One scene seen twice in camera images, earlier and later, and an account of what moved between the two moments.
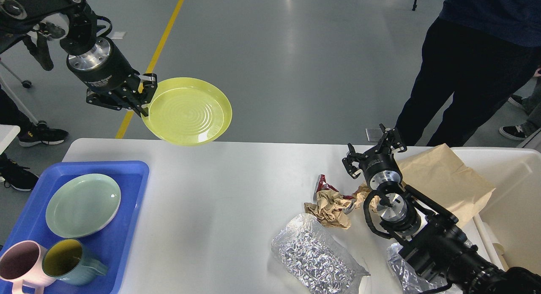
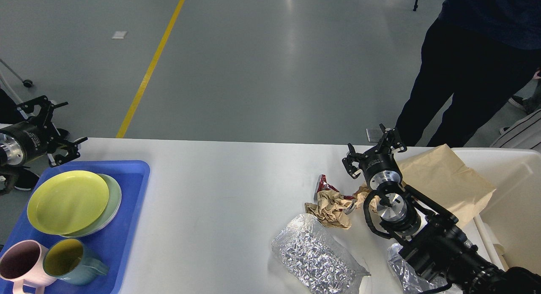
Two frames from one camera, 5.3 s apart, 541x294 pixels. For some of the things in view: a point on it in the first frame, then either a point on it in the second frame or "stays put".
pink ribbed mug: (21, 264) stays put
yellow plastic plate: (188, 111) to (67, 202)
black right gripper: (377, 167) stays put
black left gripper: (107, 72) to (20, 145)
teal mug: (67, 261) stays put
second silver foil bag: (409, 282) stays put
